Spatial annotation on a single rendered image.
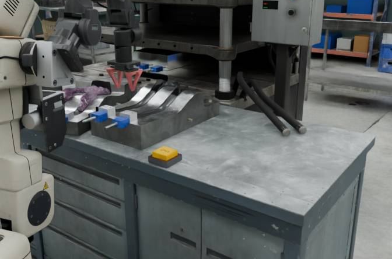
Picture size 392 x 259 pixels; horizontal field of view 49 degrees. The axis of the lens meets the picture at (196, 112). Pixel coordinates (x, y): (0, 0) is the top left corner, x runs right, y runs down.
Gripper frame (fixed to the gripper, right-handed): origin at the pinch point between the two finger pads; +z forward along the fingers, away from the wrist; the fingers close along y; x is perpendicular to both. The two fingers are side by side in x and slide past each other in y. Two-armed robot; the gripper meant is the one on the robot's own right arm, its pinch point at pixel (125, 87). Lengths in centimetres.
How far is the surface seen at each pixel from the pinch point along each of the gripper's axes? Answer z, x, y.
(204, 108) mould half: 15.8, -35.9, -8.7
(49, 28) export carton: 57, -356, 535
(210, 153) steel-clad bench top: 21.1, -9.1, -29.6
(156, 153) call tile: 17.5, 7.5, -19.9
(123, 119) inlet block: 10.6, 3.9, -1.9
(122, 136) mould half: 17.8, 2.4, 0.7
